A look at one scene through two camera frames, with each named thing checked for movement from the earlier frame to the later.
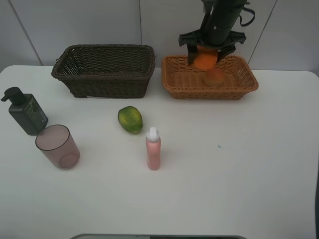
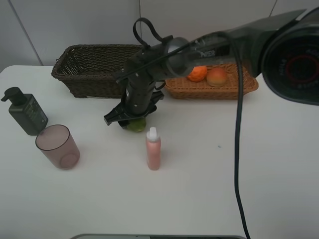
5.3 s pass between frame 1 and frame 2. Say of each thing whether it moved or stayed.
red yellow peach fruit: stayed
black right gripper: moved
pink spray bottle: stayed
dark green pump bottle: stayed
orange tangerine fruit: moved
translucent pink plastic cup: stayed
